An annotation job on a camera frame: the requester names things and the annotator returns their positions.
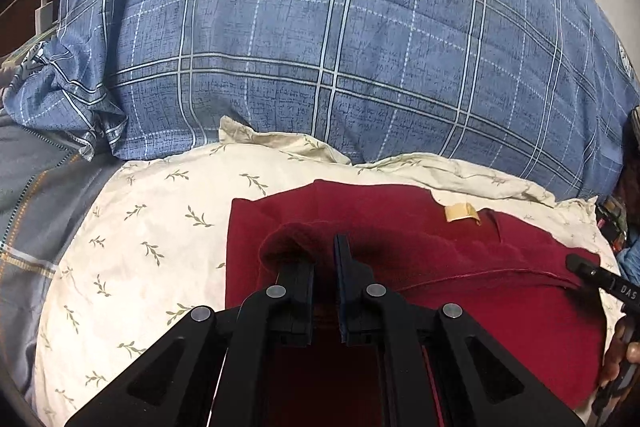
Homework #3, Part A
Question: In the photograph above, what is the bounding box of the dark red fleece garment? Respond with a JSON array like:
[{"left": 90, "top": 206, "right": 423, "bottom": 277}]
[{"left": 223, "top": 179, "right": 613, "bottom": 427}]

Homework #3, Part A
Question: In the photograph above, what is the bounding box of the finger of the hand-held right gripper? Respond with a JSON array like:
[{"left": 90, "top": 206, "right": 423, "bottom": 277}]
[{"left": 566, "top": 254, "right": 640, "bottom": 309}]

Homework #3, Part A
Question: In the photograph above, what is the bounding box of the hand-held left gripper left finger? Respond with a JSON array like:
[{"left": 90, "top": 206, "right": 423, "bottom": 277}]
[{"left": 65, "top": 247, "right": 317, "bottom": 427}]

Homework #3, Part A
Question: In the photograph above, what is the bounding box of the multicoloured patterned item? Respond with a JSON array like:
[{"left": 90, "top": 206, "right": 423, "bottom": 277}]
[{"left": 596, "top": 194, "right": 632, "bottom": 253}]

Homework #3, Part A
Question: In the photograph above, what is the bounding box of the white power adapter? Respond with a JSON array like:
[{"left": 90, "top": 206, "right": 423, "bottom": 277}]
[{"left": 34, "top": 1, "right": 56, "bottom": 34}]

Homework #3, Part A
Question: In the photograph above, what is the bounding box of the blue plaid pillow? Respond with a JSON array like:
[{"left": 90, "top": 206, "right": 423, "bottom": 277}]
[{"left": 10, "top": 0, "right": 640, "bottom": 202}]

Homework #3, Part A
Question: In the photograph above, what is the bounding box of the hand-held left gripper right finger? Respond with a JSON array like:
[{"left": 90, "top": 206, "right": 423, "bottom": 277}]
[{"left": 333, "top": 234, "right": 584, "bottom": 427}]

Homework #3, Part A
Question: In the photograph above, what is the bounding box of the cream leaf-print pillow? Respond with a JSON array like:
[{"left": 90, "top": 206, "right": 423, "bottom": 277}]
[{"left": 31, "top": 116, "right": 626, "bottom": 427}]

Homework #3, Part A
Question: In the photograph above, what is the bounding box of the white charging cable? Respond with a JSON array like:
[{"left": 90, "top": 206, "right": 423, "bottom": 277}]
[{"left": 0, "top": 0, "right": 47, "bottom": 72}]

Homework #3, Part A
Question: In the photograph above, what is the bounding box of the person's right hand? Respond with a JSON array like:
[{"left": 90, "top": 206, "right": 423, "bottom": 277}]
[{"left": 600, "top": 316, "right": 640, "bottom": 389}]

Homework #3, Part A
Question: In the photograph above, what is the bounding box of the grey plaid quilt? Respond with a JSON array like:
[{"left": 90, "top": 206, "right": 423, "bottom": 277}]
[{"left": 0, "top": 104, "right": 123, "bottom": 403}]

